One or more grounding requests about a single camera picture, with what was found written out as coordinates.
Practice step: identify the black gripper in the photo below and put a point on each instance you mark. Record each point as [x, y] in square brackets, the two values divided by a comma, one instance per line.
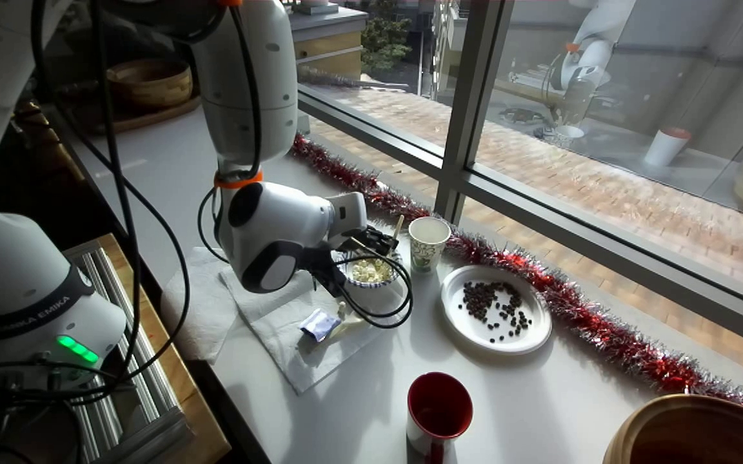
[377, 241]

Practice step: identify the large wooden bowl near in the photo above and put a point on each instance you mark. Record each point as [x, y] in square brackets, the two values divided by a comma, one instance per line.
[679, 428]

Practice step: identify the white paper cup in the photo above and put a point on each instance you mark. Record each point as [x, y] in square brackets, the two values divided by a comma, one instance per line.
[427, 241]

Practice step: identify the cream plastic spoon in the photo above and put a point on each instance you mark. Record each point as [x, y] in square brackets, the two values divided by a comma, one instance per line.
[346, 325]

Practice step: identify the white paper towel upper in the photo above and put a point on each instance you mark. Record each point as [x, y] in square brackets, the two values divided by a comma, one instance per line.
[274, 319]

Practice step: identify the white paper towel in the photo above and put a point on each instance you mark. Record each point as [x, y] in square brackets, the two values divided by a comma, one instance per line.
[274, 319]
[204, 306]

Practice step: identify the white plate with beans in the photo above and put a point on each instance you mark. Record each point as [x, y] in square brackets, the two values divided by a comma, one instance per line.
[497, 311]

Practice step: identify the red white mug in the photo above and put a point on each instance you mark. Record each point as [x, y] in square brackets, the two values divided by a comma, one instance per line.
[440, 413]

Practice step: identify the white paper towel lower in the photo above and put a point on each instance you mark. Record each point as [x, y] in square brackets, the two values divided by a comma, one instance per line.
[204, 306]

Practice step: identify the red silver tinsel garland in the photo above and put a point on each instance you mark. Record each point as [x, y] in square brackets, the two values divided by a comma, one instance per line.
[614, 341]

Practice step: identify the wooden board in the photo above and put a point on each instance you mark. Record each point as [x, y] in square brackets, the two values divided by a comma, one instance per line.
[208, 442]

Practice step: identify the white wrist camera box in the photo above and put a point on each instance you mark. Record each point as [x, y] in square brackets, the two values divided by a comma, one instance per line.
[349, 212]

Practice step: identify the grey aluminium rail frame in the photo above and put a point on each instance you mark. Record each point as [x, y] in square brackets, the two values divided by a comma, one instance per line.
[134, 424]

